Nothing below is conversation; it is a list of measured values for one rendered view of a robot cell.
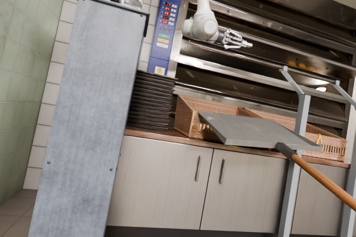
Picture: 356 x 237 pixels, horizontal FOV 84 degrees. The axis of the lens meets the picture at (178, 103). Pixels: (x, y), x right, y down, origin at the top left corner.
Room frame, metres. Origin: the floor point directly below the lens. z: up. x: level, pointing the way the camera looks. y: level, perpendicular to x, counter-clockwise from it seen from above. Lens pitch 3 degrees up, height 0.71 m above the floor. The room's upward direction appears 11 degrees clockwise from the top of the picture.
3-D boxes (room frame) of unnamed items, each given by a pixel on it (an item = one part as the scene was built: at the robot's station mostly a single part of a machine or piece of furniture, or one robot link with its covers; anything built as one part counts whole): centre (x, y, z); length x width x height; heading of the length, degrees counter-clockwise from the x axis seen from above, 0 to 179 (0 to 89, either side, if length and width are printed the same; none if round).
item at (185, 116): (1.41, -0.31, 0.72); 0.56 x 0.49 x 0.28; 103
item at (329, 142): (1.55, -0.90, 0.72); 0.56 x 0.49 x 0.28; 104
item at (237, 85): (1.80, -0.81, 1.02); 1.79 x 0.11 x 0.19; 103
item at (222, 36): (1.17, -0.19, 1.20); 0.09 x 0.07 x 0.08; 103
